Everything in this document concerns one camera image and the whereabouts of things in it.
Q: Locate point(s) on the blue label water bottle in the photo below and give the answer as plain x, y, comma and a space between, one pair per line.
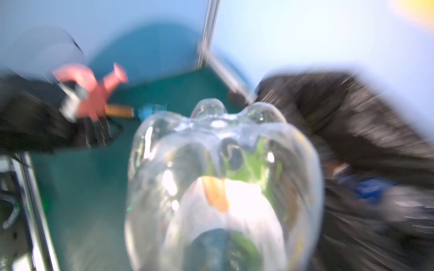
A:
367, 189

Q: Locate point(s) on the pink toy watering can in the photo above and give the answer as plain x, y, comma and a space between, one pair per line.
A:
99, 92

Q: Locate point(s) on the aluminium frame rail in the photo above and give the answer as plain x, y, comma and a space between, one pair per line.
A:
219, 62

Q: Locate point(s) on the blue plastic toy rake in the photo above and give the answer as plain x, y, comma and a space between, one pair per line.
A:
129, 112

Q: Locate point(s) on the black bin liner bag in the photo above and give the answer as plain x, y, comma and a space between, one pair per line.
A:
348, 123

